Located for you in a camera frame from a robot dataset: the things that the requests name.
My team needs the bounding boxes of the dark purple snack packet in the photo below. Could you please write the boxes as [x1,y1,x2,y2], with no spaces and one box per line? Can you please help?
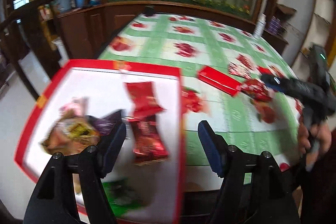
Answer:
[85,110,122,136]

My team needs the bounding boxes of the dark red Manly cookie packet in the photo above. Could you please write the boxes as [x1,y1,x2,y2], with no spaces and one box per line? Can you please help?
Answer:
[129,114,169,165]

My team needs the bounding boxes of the brown gold snack packet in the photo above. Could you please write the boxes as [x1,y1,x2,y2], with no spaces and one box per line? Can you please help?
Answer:
[41,110,101,156]

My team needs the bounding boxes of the green snack packet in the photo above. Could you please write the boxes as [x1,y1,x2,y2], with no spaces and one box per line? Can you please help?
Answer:
[102,179,145,218]

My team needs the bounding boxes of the pink strawberry snack packet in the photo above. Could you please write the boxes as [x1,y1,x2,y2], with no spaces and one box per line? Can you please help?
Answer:
[59,97,88,117]

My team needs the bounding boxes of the red shiny snack packet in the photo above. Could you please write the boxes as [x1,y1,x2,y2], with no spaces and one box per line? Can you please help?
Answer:
[125,81,165,119]

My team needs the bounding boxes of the red small snack packet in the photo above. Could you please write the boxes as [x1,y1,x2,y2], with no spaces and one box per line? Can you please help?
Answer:
[240,79,273,102]

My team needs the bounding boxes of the person right hand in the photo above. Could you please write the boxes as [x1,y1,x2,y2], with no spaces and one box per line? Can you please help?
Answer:
[297,116,332,171]

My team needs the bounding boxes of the large flat red packet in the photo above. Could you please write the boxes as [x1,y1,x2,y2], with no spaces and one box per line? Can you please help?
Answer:
[257,66,275,76]

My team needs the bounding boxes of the small flat red packet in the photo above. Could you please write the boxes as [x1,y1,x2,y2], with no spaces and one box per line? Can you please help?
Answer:
[197,66,240,97]

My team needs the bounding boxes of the purple bottles on shelf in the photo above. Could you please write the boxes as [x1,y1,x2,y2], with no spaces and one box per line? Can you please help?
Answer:
[268,16,281,35]

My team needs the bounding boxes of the red white patterned candy packet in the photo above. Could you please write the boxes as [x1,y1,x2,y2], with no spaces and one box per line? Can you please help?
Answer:
[228,62,251,79]

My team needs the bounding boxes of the white spray bottle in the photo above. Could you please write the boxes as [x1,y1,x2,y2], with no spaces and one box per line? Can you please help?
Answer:
[253,14,266,39]

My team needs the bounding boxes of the white roll beside table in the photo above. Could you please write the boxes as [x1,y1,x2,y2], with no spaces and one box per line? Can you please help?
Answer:
[52,37,69,67]

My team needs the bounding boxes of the green fruit pattern tablecloth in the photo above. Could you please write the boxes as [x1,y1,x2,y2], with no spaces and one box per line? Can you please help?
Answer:
[99,14,302,192]

